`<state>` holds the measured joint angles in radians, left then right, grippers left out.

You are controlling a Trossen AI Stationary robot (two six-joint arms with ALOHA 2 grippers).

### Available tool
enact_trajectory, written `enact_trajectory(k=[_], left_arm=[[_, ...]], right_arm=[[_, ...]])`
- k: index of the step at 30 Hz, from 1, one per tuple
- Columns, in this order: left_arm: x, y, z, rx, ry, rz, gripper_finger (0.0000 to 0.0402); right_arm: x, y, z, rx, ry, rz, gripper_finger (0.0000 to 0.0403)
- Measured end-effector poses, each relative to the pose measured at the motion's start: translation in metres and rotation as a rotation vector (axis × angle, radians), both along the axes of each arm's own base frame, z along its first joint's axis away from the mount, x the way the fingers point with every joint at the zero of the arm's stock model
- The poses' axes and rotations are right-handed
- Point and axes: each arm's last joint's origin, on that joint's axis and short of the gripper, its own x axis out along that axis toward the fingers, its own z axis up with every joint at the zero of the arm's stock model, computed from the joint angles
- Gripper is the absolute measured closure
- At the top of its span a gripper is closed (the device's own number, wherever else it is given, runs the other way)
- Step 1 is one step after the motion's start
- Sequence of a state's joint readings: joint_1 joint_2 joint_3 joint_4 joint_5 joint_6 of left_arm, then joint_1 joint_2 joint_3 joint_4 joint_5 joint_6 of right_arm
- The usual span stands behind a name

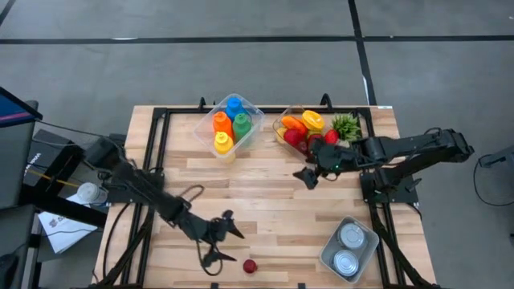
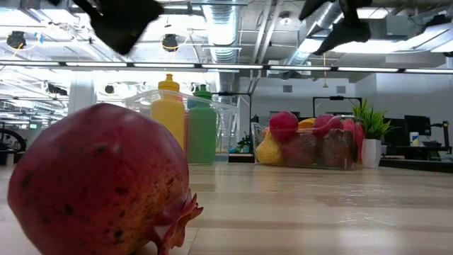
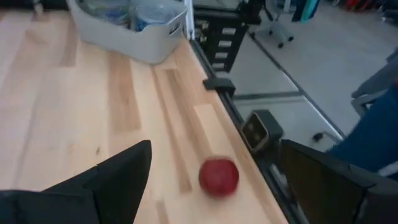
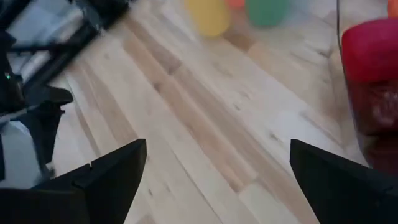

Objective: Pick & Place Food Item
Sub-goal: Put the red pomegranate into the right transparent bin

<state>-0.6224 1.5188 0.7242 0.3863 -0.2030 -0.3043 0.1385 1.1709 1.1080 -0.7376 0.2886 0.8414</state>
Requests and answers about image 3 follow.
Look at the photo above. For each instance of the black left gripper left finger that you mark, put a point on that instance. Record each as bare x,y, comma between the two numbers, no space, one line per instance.
102,193

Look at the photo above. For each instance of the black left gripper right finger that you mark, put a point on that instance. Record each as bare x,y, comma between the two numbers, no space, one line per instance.
329,193

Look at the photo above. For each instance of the person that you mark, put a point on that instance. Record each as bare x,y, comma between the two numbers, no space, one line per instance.
370,140

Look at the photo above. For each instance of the toy pomegranate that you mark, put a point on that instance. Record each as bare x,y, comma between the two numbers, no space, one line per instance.
219,177

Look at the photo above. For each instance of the grey chair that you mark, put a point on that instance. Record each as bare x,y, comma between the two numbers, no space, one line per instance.
374,85

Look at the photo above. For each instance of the grey rectangular tray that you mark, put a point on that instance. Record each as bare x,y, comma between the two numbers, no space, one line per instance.
136,42

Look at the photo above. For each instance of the white office chair base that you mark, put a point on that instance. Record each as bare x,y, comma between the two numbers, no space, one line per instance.
278,29

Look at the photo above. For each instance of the teal hanging cloth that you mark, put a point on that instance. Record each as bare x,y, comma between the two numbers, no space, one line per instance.
306,9

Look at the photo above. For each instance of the small black table camera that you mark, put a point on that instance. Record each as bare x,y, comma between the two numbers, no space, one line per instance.
259,132

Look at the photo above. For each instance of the black aluminium table frame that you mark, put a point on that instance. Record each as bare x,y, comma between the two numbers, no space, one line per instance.
231,105

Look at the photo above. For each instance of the black slotted frame bracket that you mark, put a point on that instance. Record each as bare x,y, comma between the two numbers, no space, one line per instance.
220,40

